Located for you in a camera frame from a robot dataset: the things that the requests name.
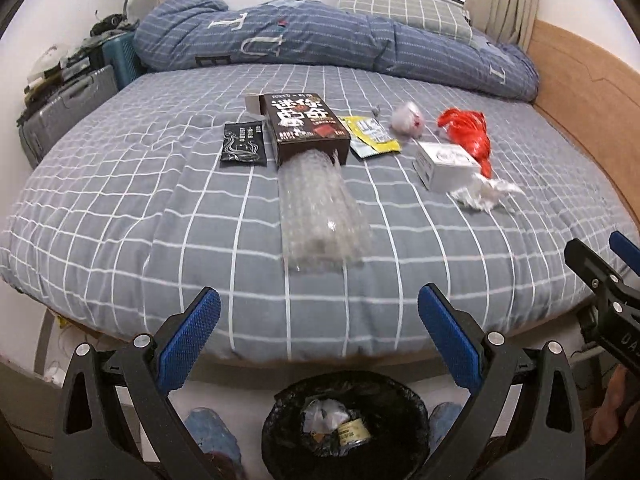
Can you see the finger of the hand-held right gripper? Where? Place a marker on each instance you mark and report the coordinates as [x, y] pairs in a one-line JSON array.
[[590, 265], [625, 250]]

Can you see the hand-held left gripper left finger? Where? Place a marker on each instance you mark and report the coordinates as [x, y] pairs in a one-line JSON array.
[[192, 330]]

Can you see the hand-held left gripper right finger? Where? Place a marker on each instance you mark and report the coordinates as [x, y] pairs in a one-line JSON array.
[[445, 330]]

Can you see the bin with black liner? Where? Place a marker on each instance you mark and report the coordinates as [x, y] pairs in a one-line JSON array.
[[395, 410]]

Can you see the black wipes packet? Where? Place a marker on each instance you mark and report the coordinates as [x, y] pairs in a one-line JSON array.
[[242, 142]]

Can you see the yellow sachet packet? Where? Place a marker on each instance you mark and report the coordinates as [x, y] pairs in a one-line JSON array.
[[372, 137]]

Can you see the person's right hand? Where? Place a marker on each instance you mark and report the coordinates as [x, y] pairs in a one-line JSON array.
[[617, 405]]

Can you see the blue slipper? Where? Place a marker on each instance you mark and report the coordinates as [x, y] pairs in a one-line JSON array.
[[212, 437], [444, 420]]

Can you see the grey checked bed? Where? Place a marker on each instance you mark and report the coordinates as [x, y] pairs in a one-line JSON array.
[[150, 210]]

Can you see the crumpled white tissue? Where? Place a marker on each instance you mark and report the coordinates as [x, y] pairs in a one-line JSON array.
[[482, 195]]

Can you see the small tin can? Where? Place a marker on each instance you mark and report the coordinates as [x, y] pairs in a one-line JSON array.
[[354, 434]]

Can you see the white crumpled paper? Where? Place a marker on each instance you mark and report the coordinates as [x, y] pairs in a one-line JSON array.
[[322, 415]]

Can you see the small white box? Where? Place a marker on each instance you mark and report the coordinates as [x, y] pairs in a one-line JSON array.
[[445, 165]]

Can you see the wooden headboard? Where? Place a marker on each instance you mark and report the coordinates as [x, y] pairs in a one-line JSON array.
[[585, 85]]

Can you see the clear bubble wrap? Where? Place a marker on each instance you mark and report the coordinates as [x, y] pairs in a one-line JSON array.
[[320, 210]]

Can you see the red plastic bag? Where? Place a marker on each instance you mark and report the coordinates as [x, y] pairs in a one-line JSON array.
[[467, 132]]

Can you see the white pink crumpled wrapper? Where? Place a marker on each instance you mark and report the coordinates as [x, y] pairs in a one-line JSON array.
[[407, 120]]

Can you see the brown cardboard box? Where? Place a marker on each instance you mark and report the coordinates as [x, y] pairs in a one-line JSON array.
[[305, 127]]

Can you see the grey suitcase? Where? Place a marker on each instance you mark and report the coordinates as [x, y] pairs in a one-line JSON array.
[[65, 110]]

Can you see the teal suitcase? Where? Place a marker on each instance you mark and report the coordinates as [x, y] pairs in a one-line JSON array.
[[122, 62]]

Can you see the white plastic bag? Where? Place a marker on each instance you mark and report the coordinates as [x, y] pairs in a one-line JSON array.
[[47, 62]]

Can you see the blue striped quilt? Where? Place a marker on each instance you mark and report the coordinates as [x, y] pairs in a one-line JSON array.
[[300, 35]]

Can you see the dark cloth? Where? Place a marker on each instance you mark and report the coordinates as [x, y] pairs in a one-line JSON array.
[[112, 25]]

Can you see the grey checked pillow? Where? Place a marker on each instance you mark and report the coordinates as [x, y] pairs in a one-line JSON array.
[[400, 7]]

